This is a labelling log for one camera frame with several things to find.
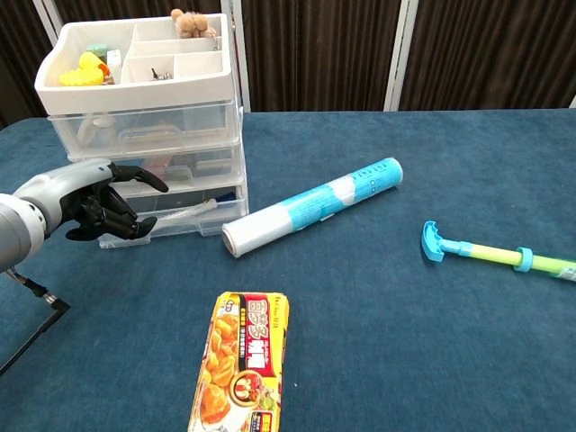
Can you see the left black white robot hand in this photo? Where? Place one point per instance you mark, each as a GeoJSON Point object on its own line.
{"type": "Point", "coordinates": [76, 189]}

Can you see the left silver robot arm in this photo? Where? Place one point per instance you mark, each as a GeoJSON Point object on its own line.
{"type": "Point", "coordinates": [18, 234]}

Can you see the clear plastic drawer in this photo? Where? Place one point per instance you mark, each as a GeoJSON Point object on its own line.
{"type": "Point", "coordinates": [202, 168]}
{"type": "Point", "coordinates": [216, 218]}
{"type": "Point", "coordinates": [157, 130]}

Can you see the white plastic organizer box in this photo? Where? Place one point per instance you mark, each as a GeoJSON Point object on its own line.
{"type": "Point", "coordinates": [135, 92]}

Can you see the yellow snack packet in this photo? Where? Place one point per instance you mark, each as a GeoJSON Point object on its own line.
{"type": "Point", "coordinates": [243, 360]}

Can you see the clear wrapped toothbrush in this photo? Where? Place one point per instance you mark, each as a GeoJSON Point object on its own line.
{"type": "Point", "coordinates": [189, 210]}

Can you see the yellow rubber duck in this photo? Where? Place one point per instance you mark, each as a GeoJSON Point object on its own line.
{"type": "Point", "coordinates": [83, 74]}

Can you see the small white block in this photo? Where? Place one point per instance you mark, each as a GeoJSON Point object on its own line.
{"type": "Point", "coordinates": [114, 63]}

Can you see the mint green eraser block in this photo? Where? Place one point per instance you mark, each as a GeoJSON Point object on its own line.
{"type": "Point", "coordinates": [96, 49]}

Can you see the small metal binder clips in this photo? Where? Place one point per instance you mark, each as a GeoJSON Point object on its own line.
{"type": "Point", "coordinates": [161, 74]}

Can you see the dark brown curtain panel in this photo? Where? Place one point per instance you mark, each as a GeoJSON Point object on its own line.
{"type": "Point", "coordinates": [135, 9]}
{"type": "Point", "coordinates": [315, 54]}
{"type": "Point", "coordinates": [18, 54]}
{"type": "Point", "coordinates": [495, 49]}

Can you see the brown plush toy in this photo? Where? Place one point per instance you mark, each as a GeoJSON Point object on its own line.
{"type": "Point", "coordinates": [191, 24]}

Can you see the blue white plastic wrap roll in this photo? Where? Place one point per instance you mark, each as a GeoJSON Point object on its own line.
{"type": "Point", "coordinates": [315, 202]}

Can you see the blue table cloth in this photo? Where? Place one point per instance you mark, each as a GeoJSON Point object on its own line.
{"type": "Point", "coordinates": [405, 337]}

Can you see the blue green toy water pump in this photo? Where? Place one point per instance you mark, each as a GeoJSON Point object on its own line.
{"type": "Point", "coordinates": [495, 256]}

